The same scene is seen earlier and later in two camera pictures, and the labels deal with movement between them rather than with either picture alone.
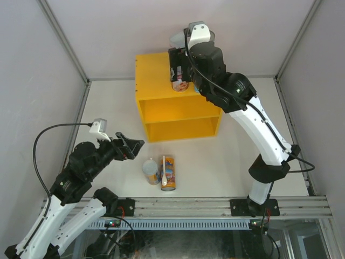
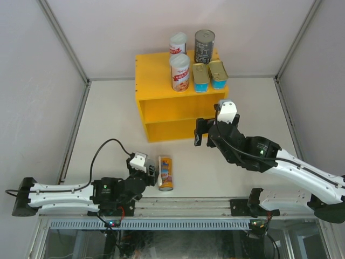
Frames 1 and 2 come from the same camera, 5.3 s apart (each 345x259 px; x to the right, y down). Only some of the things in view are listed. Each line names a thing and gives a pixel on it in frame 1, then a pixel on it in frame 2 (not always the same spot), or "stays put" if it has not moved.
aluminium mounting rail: [306, 206] stays put
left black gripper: [124, 147] to [150, 180]
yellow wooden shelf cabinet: [168, 115] stays put
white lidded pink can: [178, 40] stays put
